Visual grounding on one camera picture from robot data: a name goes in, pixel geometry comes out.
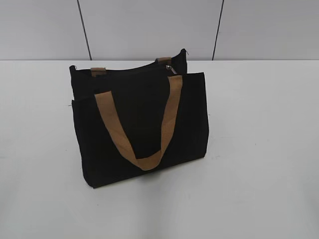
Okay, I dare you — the black tote bag tan handles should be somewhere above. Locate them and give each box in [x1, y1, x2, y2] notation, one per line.
[69, 49, 209, 188]

